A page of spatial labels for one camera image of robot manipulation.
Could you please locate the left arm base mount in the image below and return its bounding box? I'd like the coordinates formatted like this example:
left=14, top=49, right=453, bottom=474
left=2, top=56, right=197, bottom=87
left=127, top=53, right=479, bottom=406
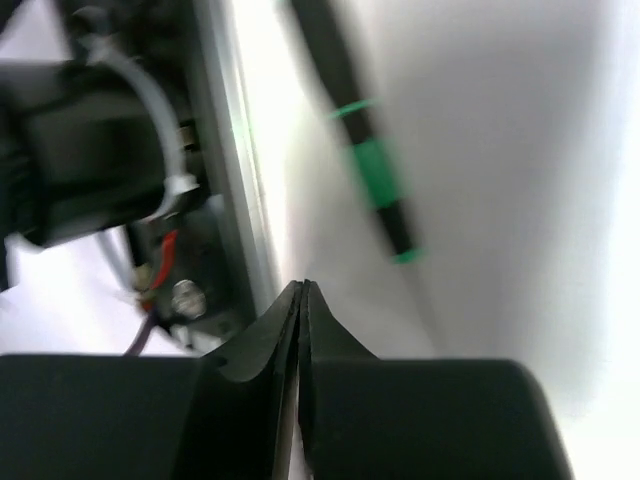
left=127, top=1, right=277, bottom=351

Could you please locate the black green precision screwdriver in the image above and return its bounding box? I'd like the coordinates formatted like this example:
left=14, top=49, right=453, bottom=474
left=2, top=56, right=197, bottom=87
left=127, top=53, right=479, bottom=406
left=289, top=0, right=420, bottom=264

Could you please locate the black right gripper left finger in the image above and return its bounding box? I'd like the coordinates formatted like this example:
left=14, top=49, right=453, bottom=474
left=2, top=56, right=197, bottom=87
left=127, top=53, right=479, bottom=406
left=1, top=281, right=303, bottom=479

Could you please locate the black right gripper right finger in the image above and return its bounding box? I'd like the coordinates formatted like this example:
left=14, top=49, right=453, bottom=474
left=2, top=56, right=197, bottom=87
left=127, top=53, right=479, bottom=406
left=298, top=281, right=572, bottom=479

